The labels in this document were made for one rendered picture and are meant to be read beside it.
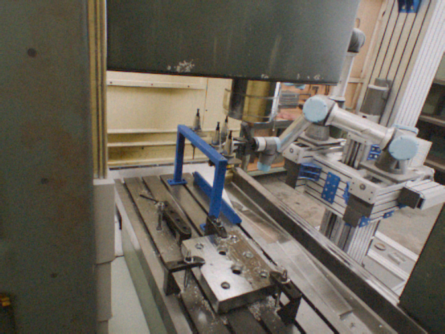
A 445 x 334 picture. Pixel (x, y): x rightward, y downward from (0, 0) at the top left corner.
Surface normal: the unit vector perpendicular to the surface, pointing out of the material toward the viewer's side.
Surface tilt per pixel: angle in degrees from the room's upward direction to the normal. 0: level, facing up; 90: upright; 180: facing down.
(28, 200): 90
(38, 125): 90
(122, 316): 0
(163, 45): 90
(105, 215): 90
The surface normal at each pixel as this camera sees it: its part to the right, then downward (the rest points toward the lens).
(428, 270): -0.88, 0.07
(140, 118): 0.46, 0.40
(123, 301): 0.14, -0.91
